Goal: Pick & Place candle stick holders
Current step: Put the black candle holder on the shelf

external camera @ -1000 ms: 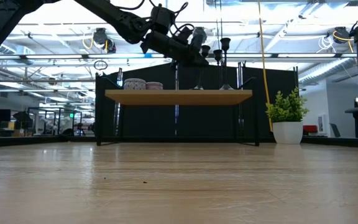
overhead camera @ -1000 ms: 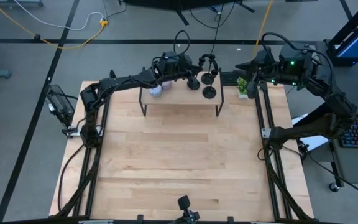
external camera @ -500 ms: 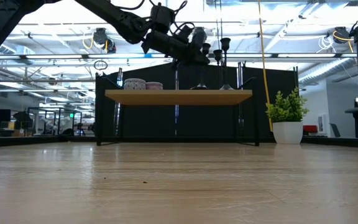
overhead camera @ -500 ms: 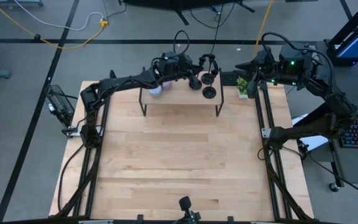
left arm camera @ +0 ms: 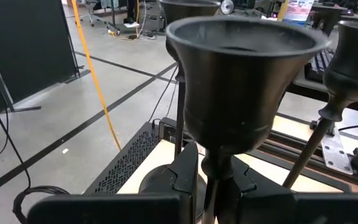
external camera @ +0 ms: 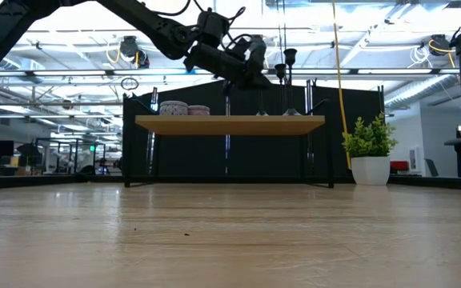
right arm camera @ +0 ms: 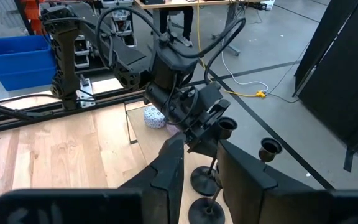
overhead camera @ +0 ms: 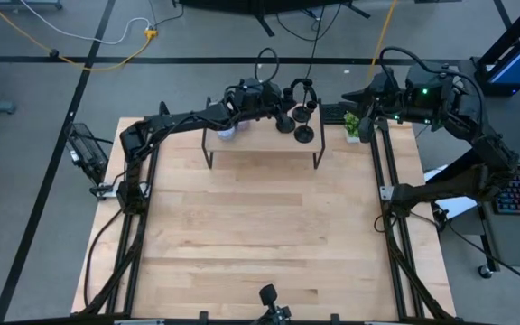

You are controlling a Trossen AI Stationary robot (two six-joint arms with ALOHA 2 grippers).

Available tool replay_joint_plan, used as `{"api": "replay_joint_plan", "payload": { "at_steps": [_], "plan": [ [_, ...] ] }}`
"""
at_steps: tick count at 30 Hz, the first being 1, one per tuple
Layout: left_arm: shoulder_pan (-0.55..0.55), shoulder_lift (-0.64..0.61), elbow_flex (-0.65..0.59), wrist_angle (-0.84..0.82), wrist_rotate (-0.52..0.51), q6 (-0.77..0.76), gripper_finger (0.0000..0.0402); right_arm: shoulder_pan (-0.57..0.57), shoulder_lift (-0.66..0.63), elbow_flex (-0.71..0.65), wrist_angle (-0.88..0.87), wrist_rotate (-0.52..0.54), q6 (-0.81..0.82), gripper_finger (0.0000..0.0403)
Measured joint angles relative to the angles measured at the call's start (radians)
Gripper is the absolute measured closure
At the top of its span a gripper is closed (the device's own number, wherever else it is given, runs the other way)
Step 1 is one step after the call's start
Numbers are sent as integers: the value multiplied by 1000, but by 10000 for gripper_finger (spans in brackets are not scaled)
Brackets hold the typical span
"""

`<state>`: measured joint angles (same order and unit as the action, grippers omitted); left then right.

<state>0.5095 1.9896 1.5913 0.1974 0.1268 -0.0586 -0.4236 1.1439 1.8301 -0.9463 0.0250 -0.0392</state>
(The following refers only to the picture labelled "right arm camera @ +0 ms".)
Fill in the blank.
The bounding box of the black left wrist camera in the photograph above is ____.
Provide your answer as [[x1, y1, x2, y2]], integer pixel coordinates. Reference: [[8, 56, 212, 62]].
[[196, 81, 225, 108]]

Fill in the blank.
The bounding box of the yellow extension cable with plug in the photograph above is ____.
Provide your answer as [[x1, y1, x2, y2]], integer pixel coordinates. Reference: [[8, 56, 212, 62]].
[[195, 0, 267, 100]]

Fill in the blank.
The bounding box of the purple candle jar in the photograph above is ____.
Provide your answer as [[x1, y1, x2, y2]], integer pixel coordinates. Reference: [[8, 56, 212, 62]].
[[165, 123, 181, 137]]

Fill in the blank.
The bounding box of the black candlestick holder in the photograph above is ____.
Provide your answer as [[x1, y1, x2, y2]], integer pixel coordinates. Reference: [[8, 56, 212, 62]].
[[187, 137, 283, 224], [190, 116, 239, 197]]

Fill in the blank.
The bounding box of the black partition screen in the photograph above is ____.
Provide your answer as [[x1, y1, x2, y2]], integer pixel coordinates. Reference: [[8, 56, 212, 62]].
[[293, 0, 358, 172]]

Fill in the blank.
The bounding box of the person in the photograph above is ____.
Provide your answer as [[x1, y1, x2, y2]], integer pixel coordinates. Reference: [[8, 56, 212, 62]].
[[158, 6, 195, 48]]

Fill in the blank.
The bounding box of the white parts bin rack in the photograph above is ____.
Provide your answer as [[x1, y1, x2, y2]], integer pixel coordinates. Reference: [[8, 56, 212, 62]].
[[73, 0, 136, 70]]

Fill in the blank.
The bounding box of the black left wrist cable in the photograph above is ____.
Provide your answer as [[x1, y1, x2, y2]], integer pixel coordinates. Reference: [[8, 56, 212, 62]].
[[163, 17, 247, 91]]

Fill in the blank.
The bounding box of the wooden workbench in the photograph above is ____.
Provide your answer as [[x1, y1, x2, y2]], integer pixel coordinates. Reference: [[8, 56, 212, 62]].
[[134, 0, 276, 57]]

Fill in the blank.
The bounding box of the black left arm loop cable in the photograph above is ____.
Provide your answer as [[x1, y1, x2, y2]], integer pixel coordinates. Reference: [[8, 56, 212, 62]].
[[95, 6, 171, 71]]

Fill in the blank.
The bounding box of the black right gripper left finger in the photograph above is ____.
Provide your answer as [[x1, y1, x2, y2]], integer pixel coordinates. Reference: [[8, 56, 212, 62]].
[[118, 132, 186, 224]]

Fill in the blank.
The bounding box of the white cable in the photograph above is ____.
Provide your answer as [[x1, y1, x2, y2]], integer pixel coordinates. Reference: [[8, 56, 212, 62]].
[[220, 51, 270, 93]]

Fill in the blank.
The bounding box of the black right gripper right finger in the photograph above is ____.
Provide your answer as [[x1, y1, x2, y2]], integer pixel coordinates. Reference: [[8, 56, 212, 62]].
[[217, 139, 334, 224]]

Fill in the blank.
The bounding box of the red storage bin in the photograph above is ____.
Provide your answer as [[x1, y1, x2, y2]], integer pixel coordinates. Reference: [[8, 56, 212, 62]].
[[20, 0, 48, 35]]

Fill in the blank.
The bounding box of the white blue patterned candle jar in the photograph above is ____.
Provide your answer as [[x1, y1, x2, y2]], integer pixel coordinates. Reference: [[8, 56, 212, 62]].
[[143, 105, 167, 130]]

